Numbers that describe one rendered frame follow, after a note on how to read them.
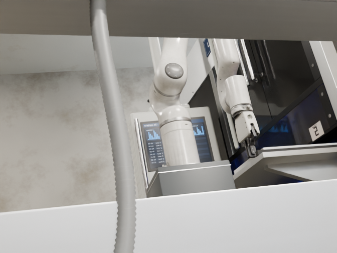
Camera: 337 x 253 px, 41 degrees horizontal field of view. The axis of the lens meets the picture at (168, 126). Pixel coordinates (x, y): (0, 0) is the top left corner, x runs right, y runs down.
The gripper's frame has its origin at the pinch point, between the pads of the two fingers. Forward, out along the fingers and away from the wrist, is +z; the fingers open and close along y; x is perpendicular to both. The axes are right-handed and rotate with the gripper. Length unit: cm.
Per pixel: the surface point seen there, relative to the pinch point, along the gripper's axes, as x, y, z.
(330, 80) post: -36.8, -10.8, -25.3
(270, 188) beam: 53, -93, 39
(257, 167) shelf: -0.9, -0.1, 6.2
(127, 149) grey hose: 71, -93, 33
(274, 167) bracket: -6.4, -2.6, 7.5
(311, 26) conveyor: 33, -87, 9
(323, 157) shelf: -26.4, -5.8, 5.4
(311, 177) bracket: -21.0, -2.6, 12.0
